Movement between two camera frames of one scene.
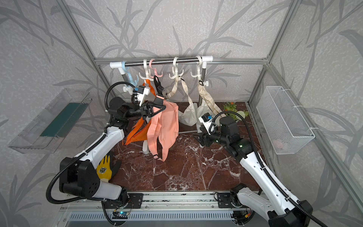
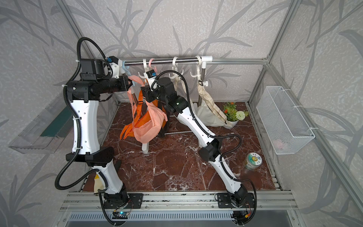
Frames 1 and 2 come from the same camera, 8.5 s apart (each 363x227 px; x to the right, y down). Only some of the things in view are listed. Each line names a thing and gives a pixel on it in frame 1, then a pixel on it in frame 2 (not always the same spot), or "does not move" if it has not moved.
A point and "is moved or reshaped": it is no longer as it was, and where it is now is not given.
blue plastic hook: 125,69 does not move
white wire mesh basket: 286,126 does not move
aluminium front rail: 157,201 does not move
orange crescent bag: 139,131 is moved or reshaped
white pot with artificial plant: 231,106 does not move
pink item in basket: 278,143 does not move
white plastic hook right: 199,64 does not move
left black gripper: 146,109 → 124,86
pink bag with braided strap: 162,128 → 149,126
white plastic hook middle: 175,73 does not move
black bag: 159,87 is moved or reshaped
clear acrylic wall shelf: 44,134 does not move
